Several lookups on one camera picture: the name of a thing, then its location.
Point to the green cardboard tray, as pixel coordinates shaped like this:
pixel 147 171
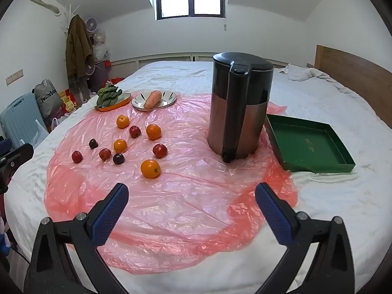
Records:
pixel 306 147

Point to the red plum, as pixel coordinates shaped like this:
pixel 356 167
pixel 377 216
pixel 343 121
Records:
pixel 77 156
pixel 105 154
pixel 134 131
pixel 160 150

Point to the white bed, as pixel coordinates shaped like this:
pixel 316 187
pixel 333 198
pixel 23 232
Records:
pixel 337 190

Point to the white radiator cover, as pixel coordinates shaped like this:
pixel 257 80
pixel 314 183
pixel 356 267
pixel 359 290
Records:
pixel 165 57

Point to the wrapped wall pipe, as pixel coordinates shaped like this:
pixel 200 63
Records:
pixel 39 3

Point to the olive brown coat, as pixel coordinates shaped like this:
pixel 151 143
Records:
pixel 76 46

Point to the small white fan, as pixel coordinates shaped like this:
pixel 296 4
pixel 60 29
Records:
pixel 92 24

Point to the carrot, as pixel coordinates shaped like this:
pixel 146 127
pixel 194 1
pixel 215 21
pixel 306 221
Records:
pixel 152 99

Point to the wall switch panel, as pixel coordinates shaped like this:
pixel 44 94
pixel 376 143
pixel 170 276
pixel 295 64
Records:
pixel 14 76

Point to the white coat rack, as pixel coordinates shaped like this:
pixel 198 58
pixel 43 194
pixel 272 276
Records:
pixel 69 13

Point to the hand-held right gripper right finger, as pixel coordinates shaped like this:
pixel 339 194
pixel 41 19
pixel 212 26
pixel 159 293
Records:
pixel 272 214

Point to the small orange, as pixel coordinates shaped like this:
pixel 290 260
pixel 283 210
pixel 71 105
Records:
pixel 120 145
pixel 150 168
pixel 122 121
pixel 153 131

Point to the black striped white plate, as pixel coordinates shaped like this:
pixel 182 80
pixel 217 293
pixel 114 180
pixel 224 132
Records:
pixel 167 98

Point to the wooden headboard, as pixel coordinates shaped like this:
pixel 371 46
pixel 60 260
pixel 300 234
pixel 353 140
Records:
pixel 352 70

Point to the light blue suitcase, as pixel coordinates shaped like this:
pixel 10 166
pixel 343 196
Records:
pixel 18 116

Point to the purple bin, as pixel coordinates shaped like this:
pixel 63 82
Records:
pixel 99 76

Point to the pink plastic sheet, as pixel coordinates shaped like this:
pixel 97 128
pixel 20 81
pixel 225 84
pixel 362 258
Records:
pixel 183 208

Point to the red bag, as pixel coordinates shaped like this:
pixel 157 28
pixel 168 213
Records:
pixel 115 81

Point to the white plastic bag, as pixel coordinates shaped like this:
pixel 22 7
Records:
pixel 39 133
pixel 55 123

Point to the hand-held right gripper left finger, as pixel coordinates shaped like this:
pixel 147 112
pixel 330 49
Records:
pixel 110 214

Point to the crumpled white blanket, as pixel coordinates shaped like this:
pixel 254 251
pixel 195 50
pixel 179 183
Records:
pixel 297 73

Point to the green bok choy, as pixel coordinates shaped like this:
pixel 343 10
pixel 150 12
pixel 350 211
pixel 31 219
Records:
pixel 107 96

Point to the red and yellow box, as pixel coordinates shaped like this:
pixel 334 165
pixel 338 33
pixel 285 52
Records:
pixel 69 101

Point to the pile of clear plastic bags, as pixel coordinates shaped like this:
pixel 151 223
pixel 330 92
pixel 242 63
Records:
pixel 101 49

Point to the black and copper electric kettle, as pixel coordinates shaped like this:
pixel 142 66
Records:
pixel 239 119

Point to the dark purple plum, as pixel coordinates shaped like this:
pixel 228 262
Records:
pixel 118 158
pixel 93 143

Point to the orange oval plate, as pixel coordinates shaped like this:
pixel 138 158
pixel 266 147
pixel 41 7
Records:
pixel 120 103

